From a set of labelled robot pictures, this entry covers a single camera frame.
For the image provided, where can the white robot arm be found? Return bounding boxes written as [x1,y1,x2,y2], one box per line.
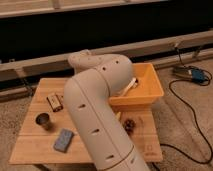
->
[64,51,150,171]

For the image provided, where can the white spoon in tray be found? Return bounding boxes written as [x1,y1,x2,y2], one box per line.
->
[120,77,138,96]

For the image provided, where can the orange plastic tray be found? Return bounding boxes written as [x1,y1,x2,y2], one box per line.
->
[109,63,164,106]

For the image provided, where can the dark pinecone-like object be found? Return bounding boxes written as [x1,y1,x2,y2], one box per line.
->
[123,119,135,133]

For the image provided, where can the small brown box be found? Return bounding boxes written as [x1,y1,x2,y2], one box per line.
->
[47,93,63,112]

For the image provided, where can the blue sponge block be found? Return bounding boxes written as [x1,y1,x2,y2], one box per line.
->
[53,129,74,153]

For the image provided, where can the dark metal cup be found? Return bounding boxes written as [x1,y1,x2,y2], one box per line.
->
[35,113,51,130]

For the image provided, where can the wooden table board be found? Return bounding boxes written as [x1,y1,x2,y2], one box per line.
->
[9,78,163,164]

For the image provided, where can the blue power adapter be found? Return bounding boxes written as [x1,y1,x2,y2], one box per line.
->
[172,66,207,83]

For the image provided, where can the black power cable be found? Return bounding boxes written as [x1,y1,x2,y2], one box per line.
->
[159,46,213,165]

